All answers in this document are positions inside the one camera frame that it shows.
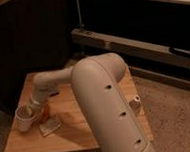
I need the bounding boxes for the white ceramic cup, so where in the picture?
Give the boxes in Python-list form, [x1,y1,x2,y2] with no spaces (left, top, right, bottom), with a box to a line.
[15,106,39,132]

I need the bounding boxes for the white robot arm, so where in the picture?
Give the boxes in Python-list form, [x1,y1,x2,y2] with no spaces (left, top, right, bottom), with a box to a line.
[28,53,156,152]

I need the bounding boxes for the orange carrot toy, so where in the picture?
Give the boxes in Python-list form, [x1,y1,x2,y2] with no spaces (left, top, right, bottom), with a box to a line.
[41,106,49,122]

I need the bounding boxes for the dark rectangular block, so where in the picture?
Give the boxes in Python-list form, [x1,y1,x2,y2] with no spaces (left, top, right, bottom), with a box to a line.
[49,91,59,96]

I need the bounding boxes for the small white bottle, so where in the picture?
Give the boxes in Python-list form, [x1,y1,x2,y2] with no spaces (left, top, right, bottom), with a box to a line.
[129,95,141,115]

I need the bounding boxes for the black device on shelf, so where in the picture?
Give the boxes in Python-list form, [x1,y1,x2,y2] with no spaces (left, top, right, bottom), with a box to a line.
[168,47,190,58]

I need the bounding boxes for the metal shelf rail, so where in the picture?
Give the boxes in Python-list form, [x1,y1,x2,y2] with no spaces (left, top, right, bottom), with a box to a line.
[71,29,190,69]

